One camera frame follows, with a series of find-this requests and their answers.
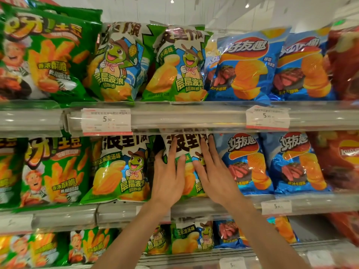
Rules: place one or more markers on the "person's right forearm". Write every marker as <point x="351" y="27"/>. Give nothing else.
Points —
<point x="266" y="240"/>

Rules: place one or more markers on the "person's left hand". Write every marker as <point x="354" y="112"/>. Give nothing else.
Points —
<point x="168" y="184"/>

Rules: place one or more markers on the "person's right hand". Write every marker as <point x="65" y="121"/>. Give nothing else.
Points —
<point x="221" y="184"/>

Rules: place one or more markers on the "green chicken snack packet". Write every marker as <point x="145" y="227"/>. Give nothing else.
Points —
<point x="56" y="176"/>
<point x="11" y="173"/>

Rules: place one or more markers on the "shelf row of bags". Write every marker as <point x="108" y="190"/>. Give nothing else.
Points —
<point x="50" y="58"/>
<point x="50" y="249"/>

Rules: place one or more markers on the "person's left forearm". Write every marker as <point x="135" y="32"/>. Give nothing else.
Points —
<point x="129" y="240"/>

